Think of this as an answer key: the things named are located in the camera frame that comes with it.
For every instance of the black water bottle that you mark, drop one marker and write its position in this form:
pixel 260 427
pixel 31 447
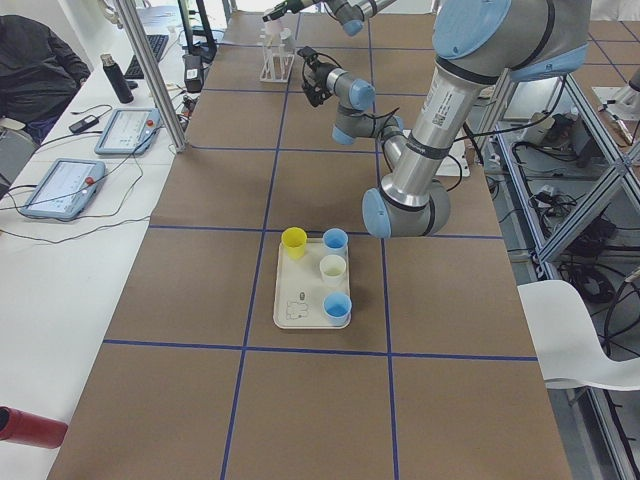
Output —
pixel 116 78

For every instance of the black box with label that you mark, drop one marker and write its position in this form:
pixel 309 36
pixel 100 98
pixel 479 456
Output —
pixel 193 73

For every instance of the blue teach pendant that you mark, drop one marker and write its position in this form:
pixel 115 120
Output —
pixel 66 189
pixel 128 131

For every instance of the light blue plastic cup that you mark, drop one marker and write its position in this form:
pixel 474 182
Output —
pixel 337 308

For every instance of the white chair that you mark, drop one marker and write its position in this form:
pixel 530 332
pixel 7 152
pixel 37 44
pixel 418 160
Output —
pixel 566 343

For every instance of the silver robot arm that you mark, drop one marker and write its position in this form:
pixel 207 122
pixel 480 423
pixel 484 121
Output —
pixel 350 16
pixel 474 42

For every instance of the person in black jacket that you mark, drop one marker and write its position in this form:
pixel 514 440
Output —
pixel 40 75

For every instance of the red bottle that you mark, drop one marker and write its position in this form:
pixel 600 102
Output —
pixel 29 429

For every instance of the blue teach pendant far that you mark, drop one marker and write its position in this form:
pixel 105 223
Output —
pixel 128 131

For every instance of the blue teach pendant near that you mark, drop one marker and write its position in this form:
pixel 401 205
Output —
pixel 66 189

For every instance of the yellow plastic cup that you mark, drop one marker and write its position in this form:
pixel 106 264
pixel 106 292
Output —
pixel 294 240

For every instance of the pale green plastic cup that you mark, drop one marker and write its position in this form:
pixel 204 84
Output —
pixel 333 269

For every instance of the grey aluminium frame post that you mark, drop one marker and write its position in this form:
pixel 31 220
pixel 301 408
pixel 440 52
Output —
pixel 138 39

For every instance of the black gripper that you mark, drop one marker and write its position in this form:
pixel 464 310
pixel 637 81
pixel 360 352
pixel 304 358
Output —
pixel 283 9
pixel 318 81

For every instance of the white wire cup rack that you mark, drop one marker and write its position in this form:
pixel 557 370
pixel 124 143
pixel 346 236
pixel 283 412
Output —
pixel 277 65

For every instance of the pink plastic cup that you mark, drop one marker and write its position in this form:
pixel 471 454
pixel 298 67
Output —
pixel 272 32

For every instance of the black computer monitor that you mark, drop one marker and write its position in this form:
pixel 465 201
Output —
pixel 197 31

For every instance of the cream plastic tray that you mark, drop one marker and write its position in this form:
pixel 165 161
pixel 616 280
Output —
pixel 300 291

